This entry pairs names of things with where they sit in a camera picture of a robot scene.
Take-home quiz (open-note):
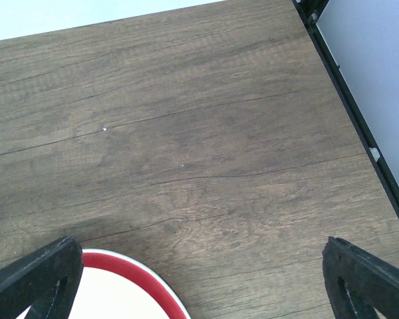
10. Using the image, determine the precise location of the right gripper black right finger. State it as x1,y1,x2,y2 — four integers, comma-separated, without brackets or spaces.
323,237,399,318

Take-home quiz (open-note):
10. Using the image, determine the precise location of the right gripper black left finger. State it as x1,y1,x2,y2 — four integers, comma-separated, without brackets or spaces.
0,236,83,318

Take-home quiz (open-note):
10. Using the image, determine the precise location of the black aluminium enclosure frame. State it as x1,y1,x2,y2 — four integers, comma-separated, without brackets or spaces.
293,1,399,219

